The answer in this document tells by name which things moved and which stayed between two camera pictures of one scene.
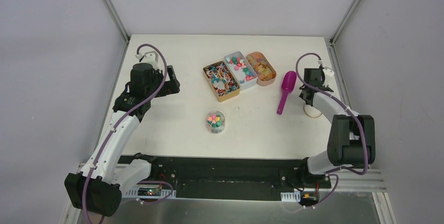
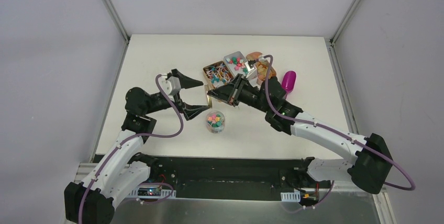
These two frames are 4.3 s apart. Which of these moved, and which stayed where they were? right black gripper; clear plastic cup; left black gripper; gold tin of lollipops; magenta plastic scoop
Moved: right black gripper; left black gripper
Stayed: gold tin of lollipops; magenta plastic scoop; clear plastic cup
